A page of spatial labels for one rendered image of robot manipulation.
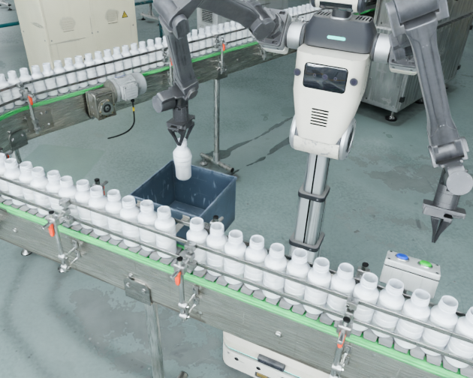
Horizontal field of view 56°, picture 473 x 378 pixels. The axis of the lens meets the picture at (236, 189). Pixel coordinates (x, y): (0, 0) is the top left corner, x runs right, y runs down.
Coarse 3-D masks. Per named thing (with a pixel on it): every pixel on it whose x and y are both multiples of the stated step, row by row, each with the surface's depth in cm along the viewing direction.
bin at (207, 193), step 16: (160, 176) 188; (192, 176) 193; (208, 176) 189; (224, 176) 185; (144, 192) 180; (160, 192) 191; (176, 192) 202; (192, 192) 198; (208, 192) 194; (224, 192) 175; (176, 208) 200; (192, 208) 200; (208, 208) 165; (224, 208) 181; (176, 224) 159; (224, 224) 186
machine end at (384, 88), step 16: (368, 0) 471; (384, 0) 411; (448, 0) 425; (464, 0) 455; (384, 16) 417; (464, 16) 472; (384, 32) 419; (448, 32) 459; (464, 32) 495; (448, 48) 478; (384, 64) 435; (448, 64) 500; (368, 80) 454; (384, 80) 442; (400, 80) 431; (416, 80) 447; (448, 80) 529; (368, 96) 461; (384, 96) 448; (400, 96) 439; (416, 96) 465
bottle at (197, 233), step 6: (192, 222) 125; (198, 222) 126; (192, 228) 123; (198, 228) 123; (192, 234) 124; (198, 234) 124; (204, 234) 125; (192, 240) 124; (198, 240) 124; (204, 240) 125; (204, 246) 126; (198, 252) 126; (204, 252) 127; (198, 258) 127; (204, 258) 128; (204, 264) 130; (198, 270) 130
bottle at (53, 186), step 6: (48, 174) 142; (54, 174) 144; (48, 180) 142; (54, 180) 142; (48, 186) 143; (54, 186) 142; (60, 186) 143; (48, 192) 144; (54, 192) 143; (54, 198) 144; (54, 204) 145; (54, 210) 147; (60, 210) 147
